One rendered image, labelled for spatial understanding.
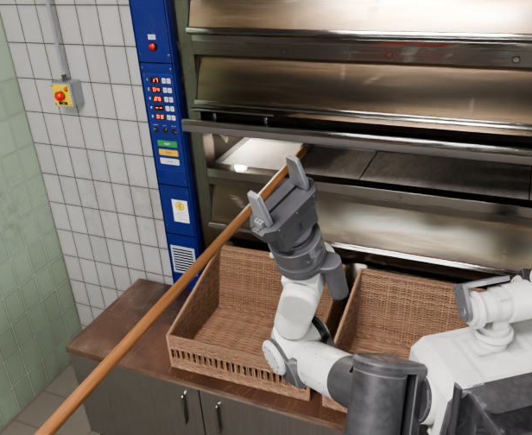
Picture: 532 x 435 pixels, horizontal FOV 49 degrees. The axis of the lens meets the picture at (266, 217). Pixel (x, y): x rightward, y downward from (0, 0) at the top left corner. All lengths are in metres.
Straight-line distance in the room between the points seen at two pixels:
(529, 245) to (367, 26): 0.91
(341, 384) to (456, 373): 0.19
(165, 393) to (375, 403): 1.45
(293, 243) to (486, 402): 0.38
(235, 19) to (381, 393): 1.45
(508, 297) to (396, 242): 1.18
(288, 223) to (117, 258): 2.08
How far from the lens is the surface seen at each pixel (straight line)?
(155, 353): 2.37
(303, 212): 0.88
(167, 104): 2.31
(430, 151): 1.86
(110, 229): 2.81
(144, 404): 2.47
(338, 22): 1.96
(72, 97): 2.54
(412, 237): 2.17
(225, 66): 2.19
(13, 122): 2.80
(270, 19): 2.04
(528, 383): 1.05
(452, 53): 1.92
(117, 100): 2.48
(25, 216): 2.90
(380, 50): 1.96
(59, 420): 1.32
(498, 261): 2.16
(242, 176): 2.29
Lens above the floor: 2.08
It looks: 28 degrees down
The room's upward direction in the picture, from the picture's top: 4 degrees counter-clockwise
